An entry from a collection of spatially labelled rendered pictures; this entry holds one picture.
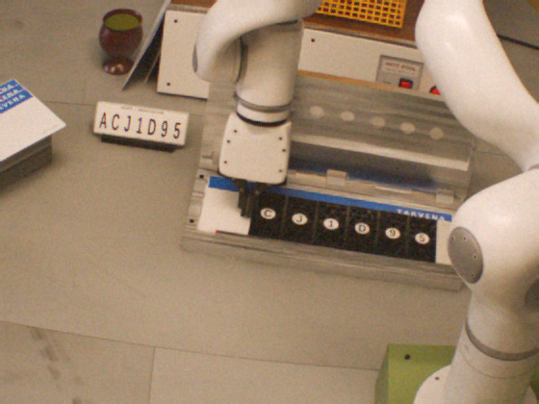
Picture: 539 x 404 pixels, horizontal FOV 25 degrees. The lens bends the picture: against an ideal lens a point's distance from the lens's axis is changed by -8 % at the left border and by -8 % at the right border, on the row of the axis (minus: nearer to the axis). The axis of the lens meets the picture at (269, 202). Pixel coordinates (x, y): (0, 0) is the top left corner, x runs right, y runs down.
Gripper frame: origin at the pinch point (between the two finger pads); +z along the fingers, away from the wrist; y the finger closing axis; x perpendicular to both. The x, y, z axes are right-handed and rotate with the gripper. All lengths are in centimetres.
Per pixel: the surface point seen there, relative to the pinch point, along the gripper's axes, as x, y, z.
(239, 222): -1.5, -0.8, 3.0
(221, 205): 1.7, -4.0, 2.4
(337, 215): 2.8, 14.0, 1.6
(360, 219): 2.1, 17.6, 1.2
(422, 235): 0.6, 27.7, 1.3
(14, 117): 3.8, -40.5, -6.4
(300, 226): -1.5, 8.5, 1.9
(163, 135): 15.6, -15.9, -0.8
